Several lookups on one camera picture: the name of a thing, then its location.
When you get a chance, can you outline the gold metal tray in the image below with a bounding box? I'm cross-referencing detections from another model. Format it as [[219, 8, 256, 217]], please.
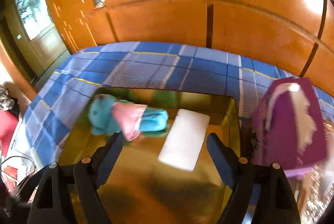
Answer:
[[58, 87, 241, 224]]

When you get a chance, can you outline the blue plush toy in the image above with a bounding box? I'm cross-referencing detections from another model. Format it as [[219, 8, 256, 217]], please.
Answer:
[[88, 94, 169, 142]]

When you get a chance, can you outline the patterned grey cloth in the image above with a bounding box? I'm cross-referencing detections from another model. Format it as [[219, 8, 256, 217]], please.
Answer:
[[0, 85, 15, 111]]

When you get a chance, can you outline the white soft pack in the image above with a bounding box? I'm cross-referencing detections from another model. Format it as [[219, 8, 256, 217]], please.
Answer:
[[158, 109, 210, 172]]

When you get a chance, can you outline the wire rack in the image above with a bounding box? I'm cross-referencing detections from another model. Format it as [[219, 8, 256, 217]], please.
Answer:
[[1, 156, 36, 192]]

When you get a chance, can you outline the glass panel door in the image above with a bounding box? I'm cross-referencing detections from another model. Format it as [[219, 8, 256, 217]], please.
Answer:
[[4, 0, 67, 79]]

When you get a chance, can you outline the blue plaid tablecloth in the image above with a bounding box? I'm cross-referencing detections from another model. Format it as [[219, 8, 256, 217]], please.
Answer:
[[17, 42, 290, 168]]

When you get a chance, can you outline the purple tissue box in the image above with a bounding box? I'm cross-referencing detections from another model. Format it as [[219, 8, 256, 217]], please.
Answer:
[[251, 77, 328, 178]]

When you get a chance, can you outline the red bag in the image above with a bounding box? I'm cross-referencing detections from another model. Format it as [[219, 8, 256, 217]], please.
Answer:
[[0, 111, 19, 157]]

